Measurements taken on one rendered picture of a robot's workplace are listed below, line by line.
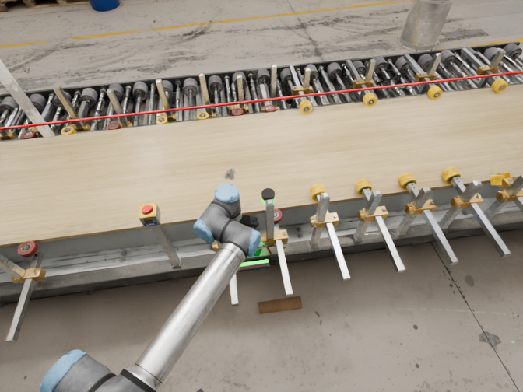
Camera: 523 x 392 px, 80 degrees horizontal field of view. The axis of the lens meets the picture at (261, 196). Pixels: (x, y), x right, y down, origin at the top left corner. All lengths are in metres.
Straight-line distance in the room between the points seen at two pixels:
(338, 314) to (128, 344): 1.46
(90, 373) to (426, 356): 2.05
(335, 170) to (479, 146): 0.92
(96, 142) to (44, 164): 0.32
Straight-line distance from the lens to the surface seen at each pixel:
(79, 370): 0.95
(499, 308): 2.88
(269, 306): 2.30
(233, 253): 1.01
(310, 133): 2.08
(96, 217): 1.88
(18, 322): 1.89
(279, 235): 1.62
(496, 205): 2.10
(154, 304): 2.53
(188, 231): 1.89
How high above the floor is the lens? 2.27
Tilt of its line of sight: 53 degrees down
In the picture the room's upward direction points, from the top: 2 degrees counter-clockwise
